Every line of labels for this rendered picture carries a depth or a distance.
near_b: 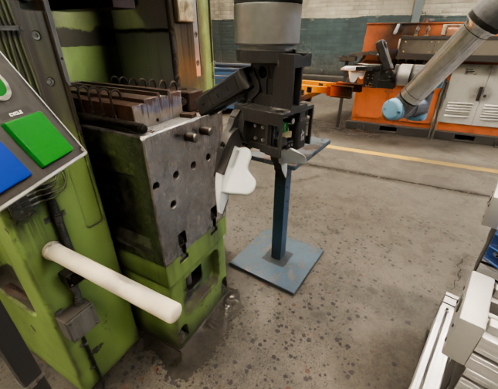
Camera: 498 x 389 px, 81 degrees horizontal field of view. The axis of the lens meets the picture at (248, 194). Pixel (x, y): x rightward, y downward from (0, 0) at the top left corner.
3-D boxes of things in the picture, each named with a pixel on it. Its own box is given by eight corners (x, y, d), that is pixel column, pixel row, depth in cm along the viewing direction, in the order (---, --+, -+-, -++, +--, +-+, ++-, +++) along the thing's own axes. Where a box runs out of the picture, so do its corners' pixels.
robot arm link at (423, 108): (394, 120, 113) (401, 89, 108) (411, 116, 119) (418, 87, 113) (413, 124, 108) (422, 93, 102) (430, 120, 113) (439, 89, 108)
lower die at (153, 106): (183, 115, 96) (180, 87, 92) (136, 130, 81) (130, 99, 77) (97, 102, 114) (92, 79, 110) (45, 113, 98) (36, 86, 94)
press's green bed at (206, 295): (229, 292, 149) (225, 214, 126) (181, 353, 120) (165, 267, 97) (149, 257, 172) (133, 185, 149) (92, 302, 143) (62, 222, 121)
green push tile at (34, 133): (75, 149, 50) (40, 110, 47) (45, 166, 43) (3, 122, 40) (68, 154, 50) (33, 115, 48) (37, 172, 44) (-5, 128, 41)
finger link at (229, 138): (215, 171, 36) (243, 105, 36) (207, 168, 37) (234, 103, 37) (237, 181, 40) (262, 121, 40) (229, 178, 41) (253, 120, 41)
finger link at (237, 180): (233, 223, 35) (263, 150, 35) (200, 205, 38) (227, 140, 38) (247, 226, 37) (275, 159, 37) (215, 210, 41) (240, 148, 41)
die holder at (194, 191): (227, 214, 126) (222, 108, 105) (165, 268, 97) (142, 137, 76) (133, 185, 150) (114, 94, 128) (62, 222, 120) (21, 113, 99)
